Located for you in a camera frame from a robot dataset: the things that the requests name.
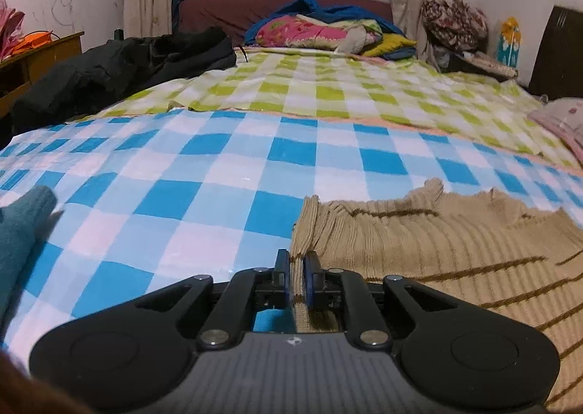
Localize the tan striped knit sweater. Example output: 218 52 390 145
290 178 583 406

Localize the maroon sofa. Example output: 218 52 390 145
177 0 393 46

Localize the green checked bed sheet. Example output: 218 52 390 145
68 47 583 169

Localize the dark wooden headboard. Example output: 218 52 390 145
528 4 583 100

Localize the reddish brown cloth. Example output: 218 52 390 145
0 348 83 414

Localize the stack of papers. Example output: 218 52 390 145
460 52 519 78

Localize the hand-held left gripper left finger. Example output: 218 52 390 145
132 249 292 348

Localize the yellow cloth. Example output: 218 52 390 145
364 34 417 59

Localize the floral cloth bundle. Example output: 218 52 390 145
420 0 488 53

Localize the wooden desk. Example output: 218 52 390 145
0 31 85 119

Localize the pink floral quilt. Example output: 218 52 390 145
255 14 383 53

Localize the black jacket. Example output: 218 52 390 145
11 27 238 135

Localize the pink blanket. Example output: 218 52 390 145
540 120 583 169

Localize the yellow blue carton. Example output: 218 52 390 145
497 17 521 69

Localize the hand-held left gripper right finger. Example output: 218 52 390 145
304 251 462 348

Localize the blue checked bed sheet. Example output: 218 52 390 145
0 107 583 351

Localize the pink cloth bundle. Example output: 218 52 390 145
0 0 26 62

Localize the pile of colourful bedding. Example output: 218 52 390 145
246 0 413 60

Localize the teal knit sweater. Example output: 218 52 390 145
0 185 58 328

